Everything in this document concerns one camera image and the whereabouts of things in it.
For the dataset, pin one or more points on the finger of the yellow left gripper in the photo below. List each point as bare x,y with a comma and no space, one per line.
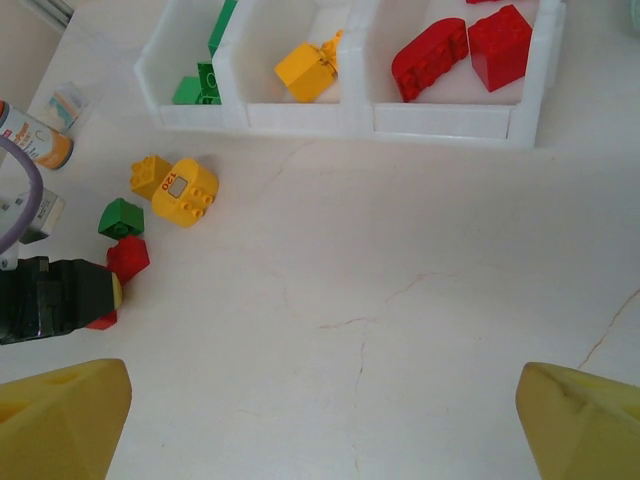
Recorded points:
85,295

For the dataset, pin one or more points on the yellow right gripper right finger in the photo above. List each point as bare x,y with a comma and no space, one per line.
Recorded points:
590,430

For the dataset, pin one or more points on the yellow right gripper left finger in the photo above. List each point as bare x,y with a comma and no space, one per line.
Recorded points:
55,425

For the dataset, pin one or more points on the long green lego block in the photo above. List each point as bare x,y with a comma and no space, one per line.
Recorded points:
222,27

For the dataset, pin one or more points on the small yellow lego piece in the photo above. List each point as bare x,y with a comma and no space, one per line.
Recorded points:
332,42

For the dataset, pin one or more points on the red lego cube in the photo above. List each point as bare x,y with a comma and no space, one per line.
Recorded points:
500,47

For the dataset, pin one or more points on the red rounded lego block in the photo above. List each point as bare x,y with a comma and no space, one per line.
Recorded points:
430,60

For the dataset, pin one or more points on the small green lego block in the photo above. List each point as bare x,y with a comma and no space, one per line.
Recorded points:
120,217

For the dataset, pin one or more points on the small yellow lego block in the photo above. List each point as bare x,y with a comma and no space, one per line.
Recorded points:
147,175

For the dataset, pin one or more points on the yellow round lego with window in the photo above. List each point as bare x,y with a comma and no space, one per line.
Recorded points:
185,195

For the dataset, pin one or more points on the white bottle orange cap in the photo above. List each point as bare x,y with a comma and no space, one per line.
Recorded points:
40,142

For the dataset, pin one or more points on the clear plastic sachet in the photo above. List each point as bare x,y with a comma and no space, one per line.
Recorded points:
65,107

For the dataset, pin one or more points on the white plastic bin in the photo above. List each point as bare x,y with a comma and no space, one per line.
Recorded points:
440,127
200,116
295,120

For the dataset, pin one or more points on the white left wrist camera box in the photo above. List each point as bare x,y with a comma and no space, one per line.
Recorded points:
47,210

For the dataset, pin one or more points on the aluminium frame post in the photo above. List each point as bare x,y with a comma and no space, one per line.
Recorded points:
50,10

